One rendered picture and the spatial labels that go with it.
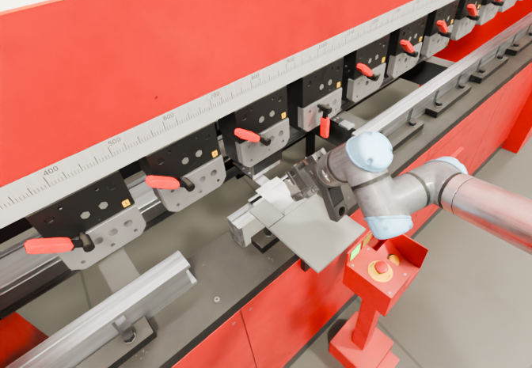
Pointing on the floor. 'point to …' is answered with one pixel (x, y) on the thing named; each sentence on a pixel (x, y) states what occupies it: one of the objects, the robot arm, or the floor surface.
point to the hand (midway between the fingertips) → (295, 195)
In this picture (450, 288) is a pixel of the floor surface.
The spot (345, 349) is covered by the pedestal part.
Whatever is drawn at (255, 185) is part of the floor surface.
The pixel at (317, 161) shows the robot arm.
